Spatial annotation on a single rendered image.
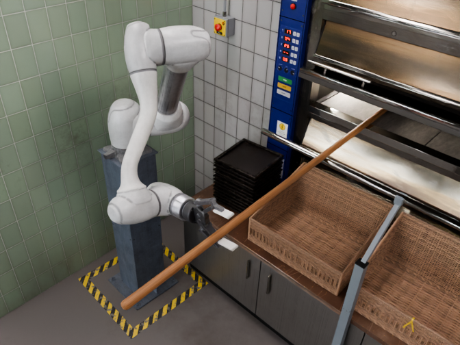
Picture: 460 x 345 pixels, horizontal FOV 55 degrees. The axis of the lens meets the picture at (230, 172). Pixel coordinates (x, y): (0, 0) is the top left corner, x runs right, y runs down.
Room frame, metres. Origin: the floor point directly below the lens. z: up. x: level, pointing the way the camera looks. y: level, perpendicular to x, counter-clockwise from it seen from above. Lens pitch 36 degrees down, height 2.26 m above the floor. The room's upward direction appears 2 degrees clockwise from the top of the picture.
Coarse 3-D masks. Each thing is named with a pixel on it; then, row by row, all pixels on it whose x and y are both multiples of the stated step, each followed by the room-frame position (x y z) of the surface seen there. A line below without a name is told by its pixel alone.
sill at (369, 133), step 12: (312, 108) 2.11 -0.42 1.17; (324, 108) 2.09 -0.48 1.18; (336, 120) 2.01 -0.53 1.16; (348, 120) 1.97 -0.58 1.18; (360, 120) 1.98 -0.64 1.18; (360, 132) 1.92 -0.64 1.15; (372, 132) 1.88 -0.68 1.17; (384, 132) 1.87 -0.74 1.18; (396, 144) 1.79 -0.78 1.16; (408, 144) 1.77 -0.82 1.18; (420, 144) 1.77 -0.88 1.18; (420, 156) 1.71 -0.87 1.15; (432, 156) 1.68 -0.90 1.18; (444, 156) 1.68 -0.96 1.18; (444, 168) 1.64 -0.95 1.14; (456, 168) 1.61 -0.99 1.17
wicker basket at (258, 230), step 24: (312, 168) 2.02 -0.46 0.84; (288, 192) 1.96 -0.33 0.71; (312, 192) 1.97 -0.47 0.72; (336, 192) 1.90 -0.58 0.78; (360, 192) 1.83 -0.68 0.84; (264, 216) 1.81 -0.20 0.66; (288, 216) 1.90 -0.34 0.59; (312, 216) 1.91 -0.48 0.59; (336, 216) 1.84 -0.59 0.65; (360, 216) 1.77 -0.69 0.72; (384, 216) 1.71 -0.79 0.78; (264, 240) 1.70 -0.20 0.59; (288, 240) 1.56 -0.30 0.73; (312, 240) 1.71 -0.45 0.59; (336, 240) 1.72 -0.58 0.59; (360, 240) 1.72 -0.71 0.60; (288, 264) 1.54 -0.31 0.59; (312, 264) 1.46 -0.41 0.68; (336, 264) 1.56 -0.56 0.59; (336, 288) 1.37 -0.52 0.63
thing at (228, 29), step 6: (216, 18) 2.49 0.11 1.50; (222, 18) 2.46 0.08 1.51; (228, 18) 2.46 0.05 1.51; (234, 18) 2.49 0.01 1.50; (228, 24) 2.45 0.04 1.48; (234, 24) 2.49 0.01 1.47; (222, 30) 2.46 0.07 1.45; (228, 30) 2.45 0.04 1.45; (234, 30) 2.49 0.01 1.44; (228, 36) 2.46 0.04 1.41
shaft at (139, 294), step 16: (384, 112) 2.04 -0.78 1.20; (336, 144) 1.69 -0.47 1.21; (320, 160) 1.58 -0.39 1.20; (272, 192) 1.33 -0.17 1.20; (256, 208) 1.25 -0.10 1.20; (208, 240) 1.07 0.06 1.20; (192, 256) 1.00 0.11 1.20; (160, 272) 0.92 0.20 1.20; (144, 288) 0.86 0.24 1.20; (128, 304) 0.80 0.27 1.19
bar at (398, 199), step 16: (288, 144) 1.75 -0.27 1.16; (352, 176) 1.52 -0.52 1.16; (384, 192) 1.42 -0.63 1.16; (400, 192) 1.41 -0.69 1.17; (416, 208) 1.33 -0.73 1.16; (384, 224) 1.33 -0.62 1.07; (448, 224) 1.25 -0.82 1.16; (368, 256) 1.24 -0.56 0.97; (352, 288) 1.21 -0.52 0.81; (352, 304) 1.20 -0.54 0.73; (336, 336) 1.22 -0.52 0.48
